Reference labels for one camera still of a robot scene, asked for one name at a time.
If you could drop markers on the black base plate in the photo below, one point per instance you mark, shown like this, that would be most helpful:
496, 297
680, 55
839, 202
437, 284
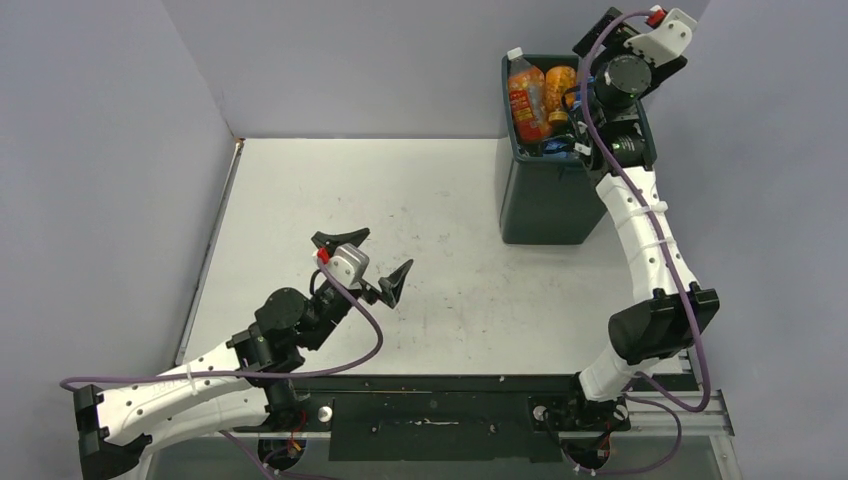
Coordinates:
439, 418

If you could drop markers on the orange juice bottle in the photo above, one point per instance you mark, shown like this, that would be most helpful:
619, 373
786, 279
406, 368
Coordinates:
559, 80

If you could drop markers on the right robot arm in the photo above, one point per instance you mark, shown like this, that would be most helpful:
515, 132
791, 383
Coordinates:
670, 309

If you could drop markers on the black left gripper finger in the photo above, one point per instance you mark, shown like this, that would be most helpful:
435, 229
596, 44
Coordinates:
331, 242
391, 286

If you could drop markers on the dark green plastic bin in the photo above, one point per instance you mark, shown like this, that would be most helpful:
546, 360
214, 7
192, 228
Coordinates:
555, 203

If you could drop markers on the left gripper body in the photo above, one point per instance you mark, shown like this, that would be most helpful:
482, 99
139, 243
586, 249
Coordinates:
330, 308

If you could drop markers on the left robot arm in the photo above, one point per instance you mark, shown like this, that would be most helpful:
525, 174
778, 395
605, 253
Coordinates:
245, 381

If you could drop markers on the large orange label bottle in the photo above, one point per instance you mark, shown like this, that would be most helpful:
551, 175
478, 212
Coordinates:
526, 89

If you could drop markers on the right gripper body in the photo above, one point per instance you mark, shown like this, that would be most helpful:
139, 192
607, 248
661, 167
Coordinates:
611, 40

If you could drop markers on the slim blue label bottle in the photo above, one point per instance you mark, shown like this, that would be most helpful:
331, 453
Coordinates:
559, 148

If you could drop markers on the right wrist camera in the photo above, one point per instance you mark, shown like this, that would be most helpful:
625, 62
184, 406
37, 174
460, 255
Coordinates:
671, 33

